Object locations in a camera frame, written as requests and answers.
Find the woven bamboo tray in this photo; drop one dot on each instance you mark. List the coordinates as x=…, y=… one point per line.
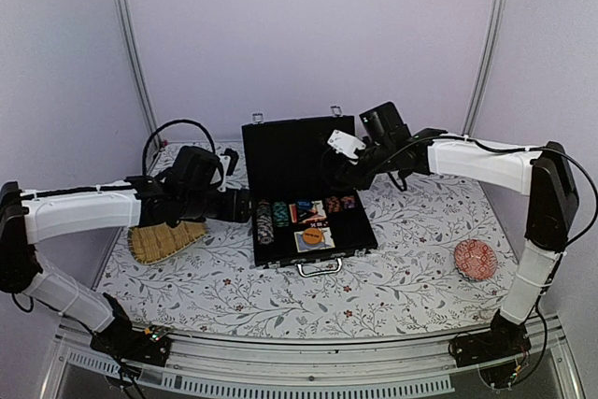
x=153, y=244

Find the red patterned bowl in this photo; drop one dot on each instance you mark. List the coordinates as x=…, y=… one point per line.
x=475, y=260

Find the green blue poker chip row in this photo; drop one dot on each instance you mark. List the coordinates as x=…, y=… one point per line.
x=280, y=213

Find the front aluminium rail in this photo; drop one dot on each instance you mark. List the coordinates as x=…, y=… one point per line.
x=219, y=366

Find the right aluminium frame post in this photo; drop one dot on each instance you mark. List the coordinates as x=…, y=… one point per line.
x=484, y=69

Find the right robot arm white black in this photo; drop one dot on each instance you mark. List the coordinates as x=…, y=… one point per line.
x=543, y=174

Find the red playing card deck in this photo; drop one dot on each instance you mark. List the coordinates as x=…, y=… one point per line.
x=318, y=207

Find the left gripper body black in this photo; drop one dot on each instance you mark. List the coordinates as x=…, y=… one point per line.
x=197, y=206

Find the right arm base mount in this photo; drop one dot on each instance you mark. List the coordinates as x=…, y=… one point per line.
x=504, y=348

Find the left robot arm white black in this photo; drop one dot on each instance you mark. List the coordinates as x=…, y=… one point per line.
x=30, y=217

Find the left aluminium frame post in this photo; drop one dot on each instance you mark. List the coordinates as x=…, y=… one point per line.
x=125, y=19

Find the floral table cloth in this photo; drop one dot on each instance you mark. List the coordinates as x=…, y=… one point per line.
x=408, y=285

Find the blue round dealer button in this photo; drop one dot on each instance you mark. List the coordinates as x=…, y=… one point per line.
x=304, y=204

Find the aluminium frame post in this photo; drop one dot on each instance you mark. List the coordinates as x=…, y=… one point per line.
x=125, y=19
x=484, y=69

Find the black poker set case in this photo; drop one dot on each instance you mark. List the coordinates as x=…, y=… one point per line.
x=283, y=161

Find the black triangular all-in button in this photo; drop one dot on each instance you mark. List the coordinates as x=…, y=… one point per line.
x=305, y=215

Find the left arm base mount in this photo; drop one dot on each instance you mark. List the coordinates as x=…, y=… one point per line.
x=120, y=340

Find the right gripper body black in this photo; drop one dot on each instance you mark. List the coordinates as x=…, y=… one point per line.
x=381, y=162

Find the orange round dealer button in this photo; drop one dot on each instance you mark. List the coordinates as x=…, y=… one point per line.
x=312, y=236

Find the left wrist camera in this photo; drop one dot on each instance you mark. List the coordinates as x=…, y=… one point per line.
x=229, y=159

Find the blue playing card deck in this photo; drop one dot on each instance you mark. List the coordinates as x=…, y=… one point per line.
x=327, y=243

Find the blue orange poker chip row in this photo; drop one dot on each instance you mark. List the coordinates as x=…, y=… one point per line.
x=264, y=223

